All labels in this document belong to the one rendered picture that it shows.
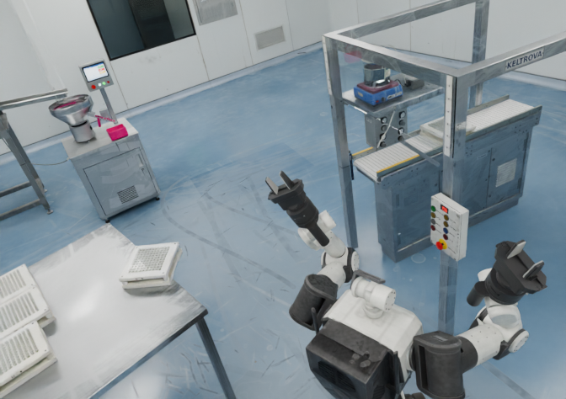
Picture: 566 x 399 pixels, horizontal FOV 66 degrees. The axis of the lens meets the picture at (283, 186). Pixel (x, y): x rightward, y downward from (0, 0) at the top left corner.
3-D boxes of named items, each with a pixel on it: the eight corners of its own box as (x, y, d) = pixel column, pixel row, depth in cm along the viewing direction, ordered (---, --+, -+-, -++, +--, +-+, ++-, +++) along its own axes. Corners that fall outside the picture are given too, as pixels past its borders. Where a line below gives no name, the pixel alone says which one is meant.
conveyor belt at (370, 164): (376, 183, 262) (376, 177, 259) (354, 167, 282) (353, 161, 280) (541, 114, 298) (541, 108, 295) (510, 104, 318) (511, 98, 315)
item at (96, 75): (106, 130, 419) (79, 66, 386) (104, 126, 427) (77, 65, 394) (129, 121, 428) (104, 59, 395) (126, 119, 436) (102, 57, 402)
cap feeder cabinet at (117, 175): (104, 226, 416) (69, 158, 376) (92, 203, 459) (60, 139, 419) (164, 199, 439) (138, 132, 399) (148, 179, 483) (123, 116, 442)
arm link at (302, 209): (269, 185, 144) (289, 208, 150) (265, 204, 137) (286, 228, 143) (302, 172, 138) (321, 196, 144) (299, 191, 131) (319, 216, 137)
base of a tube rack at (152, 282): (123, 289, 214) (121, 285, 212) (139, 255, 234) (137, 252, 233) (169, 284, 210) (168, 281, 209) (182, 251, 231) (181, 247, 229)
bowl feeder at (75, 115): (69, 151, 389) (50, 114, 369) (63, 140, 416) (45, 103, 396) (122, 132, 407) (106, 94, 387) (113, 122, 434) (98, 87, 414)
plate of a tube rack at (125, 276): (119, 282, 211) (117, 279, 210) (136, 248, 231) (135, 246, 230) (167, 278, 208) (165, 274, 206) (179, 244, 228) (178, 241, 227)
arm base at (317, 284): (328, 324, 148) (313, 338, 138) (299, 301, 153) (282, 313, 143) (348, 290, 142) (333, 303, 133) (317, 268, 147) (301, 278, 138)
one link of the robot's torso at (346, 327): (395, 461, 122) (391, 387, 103) (301, 396, 142) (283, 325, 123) (440, 380, 139) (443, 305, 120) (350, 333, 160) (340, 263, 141)
